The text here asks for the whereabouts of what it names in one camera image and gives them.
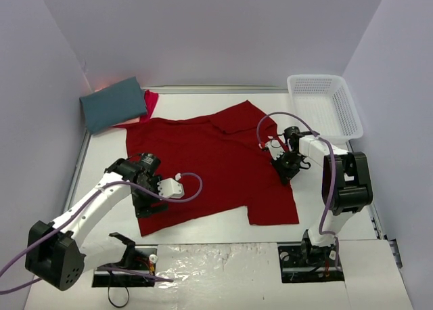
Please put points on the folded red t shirt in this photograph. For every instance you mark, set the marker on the folded red t shirt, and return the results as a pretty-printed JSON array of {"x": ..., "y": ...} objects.
[{"x": 151, "y": 100}]

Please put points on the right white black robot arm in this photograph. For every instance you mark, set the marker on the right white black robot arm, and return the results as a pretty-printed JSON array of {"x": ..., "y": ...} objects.
[{"x": 346, "y": 185}]

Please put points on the white plastic basket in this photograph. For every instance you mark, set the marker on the white plastic basket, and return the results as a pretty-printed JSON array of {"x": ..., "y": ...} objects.
[{"x": 325, "y": 102}]

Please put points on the folded pink t shirt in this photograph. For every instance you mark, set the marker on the folded pink t shirt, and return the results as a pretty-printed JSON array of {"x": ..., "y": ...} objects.
[{"x": 128, "y": 122}]

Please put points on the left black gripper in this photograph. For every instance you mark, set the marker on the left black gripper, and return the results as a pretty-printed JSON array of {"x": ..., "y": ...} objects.
[{"x": 145, "y": 202}]

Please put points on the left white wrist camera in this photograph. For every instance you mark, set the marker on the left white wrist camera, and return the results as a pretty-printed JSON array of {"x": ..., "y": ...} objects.
[{"x": 170, "y": 188}]

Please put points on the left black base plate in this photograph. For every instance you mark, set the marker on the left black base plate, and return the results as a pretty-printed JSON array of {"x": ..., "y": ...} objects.
[{"x": 140, "y": 263}]

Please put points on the folded teal t shirt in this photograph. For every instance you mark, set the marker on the folded teal t shirt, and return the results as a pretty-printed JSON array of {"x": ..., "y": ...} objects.
[{"x": 114, "y": 104}]

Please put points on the red t shirt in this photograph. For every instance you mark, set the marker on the red t shirt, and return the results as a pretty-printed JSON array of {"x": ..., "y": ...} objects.
[
  {"x": 151, "y": 100},
  {"x": 221, "y": 148}
]

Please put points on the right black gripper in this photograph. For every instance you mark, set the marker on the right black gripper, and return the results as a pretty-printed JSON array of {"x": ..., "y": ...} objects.
[{"x": 285, "y": 168}]

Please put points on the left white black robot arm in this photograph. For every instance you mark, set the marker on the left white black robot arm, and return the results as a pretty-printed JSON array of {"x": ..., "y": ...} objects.
[{"x": 58, "y": 252}]

